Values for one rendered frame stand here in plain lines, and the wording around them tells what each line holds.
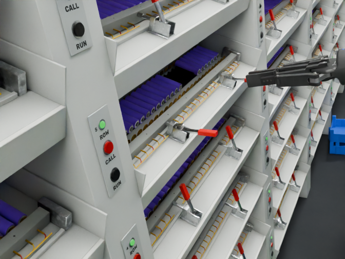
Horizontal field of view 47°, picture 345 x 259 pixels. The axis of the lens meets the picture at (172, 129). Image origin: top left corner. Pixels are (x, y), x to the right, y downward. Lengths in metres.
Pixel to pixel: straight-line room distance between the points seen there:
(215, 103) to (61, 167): 0.45
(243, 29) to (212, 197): 0.45
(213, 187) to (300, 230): 1.07
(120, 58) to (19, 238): 0.28
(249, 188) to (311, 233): 0.75
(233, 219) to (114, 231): 0.63
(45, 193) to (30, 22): 0.24
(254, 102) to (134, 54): 0.61
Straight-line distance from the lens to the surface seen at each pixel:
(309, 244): 1.91
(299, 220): 2.03
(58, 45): 0.46
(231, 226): 1.14
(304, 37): 1.80
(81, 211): 0.56
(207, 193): 0.93
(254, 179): 1.28
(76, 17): 0.48
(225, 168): 1.01
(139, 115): 0.76
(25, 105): 0.47
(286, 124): 1.64
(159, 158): 0.70
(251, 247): 1.37
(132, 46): 0.62
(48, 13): 0.45
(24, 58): 0.48
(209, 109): 0.86
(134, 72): 0.58
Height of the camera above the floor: 1.31
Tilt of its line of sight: 26 degrees down
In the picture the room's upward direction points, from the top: 9 degrees counter-clockwise
